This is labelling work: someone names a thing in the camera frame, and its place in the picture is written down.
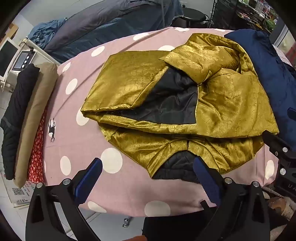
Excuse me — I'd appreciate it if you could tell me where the gold patterned padded jacket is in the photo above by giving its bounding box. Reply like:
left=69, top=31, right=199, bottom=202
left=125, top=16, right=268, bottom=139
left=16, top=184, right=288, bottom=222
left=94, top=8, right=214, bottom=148
left=80, top=33, right=280, bottom=180

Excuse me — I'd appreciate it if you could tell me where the navy blue garment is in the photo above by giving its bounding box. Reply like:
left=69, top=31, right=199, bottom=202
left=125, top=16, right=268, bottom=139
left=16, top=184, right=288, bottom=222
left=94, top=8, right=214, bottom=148
left=224, top=29, right=296, bottom=149

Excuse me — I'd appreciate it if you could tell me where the pink polka dot blanket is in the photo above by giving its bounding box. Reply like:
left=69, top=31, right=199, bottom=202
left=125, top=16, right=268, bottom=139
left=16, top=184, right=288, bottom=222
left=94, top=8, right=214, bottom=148
left=43, top=27, right=278, bottom=217

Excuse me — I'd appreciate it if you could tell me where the blue crumpled jacket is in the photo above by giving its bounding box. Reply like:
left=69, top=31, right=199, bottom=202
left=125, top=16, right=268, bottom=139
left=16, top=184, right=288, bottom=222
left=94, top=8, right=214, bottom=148
left=28, top=19, right=67, bottom=50

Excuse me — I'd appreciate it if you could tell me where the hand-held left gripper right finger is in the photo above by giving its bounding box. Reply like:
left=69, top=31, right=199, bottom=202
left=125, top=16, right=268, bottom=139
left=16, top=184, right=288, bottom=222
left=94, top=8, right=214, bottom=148
left=194, top=156, right=271, bottom=241

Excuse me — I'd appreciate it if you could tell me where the red floral cloth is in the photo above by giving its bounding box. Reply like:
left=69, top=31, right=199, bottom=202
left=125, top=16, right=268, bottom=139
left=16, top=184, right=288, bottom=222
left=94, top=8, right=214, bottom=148
left=27, top=105, right=48, bottom=186

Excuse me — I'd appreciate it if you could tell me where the black wire cart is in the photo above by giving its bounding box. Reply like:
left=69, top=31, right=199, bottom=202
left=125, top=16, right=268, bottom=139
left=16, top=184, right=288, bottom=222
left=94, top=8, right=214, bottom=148
left=208, top=0, right=266, bottom=30

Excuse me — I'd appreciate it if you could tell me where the grey-blue duvet on bed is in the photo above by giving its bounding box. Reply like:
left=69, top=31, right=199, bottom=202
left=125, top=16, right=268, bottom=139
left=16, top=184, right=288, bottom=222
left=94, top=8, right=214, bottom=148
left=43, top=0, right=184, bottom=64

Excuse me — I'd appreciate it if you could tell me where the black round stool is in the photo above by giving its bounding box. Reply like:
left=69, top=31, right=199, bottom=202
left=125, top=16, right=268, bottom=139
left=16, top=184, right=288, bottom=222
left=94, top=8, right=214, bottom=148
left=171, top=8, right=210, bottom=29

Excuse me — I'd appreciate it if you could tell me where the grey control panel device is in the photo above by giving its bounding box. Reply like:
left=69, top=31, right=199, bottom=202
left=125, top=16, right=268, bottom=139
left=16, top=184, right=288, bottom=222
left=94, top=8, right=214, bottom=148
left=13, top=50, right=37, bottom=71

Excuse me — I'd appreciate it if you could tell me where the beige folded garment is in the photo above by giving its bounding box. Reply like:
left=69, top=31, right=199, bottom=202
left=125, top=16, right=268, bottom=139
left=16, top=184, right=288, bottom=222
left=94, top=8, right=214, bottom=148
left=14, top=62, right=58, bottom=188

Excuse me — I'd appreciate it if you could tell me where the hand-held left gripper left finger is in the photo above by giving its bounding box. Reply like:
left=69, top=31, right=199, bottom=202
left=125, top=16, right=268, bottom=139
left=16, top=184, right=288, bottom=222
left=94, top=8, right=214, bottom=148
left=25, top=158, right=103, bottom=241

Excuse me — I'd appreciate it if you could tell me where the potted green plant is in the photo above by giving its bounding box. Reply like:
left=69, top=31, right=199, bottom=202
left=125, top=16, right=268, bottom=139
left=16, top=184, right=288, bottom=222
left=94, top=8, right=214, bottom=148
left=265, top=19, right=278, bottom=30

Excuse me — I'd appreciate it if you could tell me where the black quilted jacket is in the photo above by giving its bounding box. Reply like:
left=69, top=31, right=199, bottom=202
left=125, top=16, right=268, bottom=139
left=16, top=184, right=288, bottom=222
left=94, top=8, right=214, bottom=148
left=0, top=63, right=40, bottom=181

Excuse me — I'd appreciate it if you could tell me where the printed paper sheet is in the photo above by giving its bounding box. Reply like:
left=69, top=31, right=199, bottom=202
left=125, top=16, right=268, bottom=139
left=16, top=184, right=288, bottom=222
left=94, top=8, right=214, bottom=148
left=3, top=178, right=35, bottom=208

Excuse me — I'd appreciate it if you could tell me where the white monitor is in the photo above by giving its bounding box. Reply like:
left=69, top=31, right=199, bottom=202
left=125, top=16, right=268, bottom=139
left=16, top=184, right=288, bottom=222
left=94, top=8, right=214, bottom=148
left=0, top=37, right=21, bottom=79

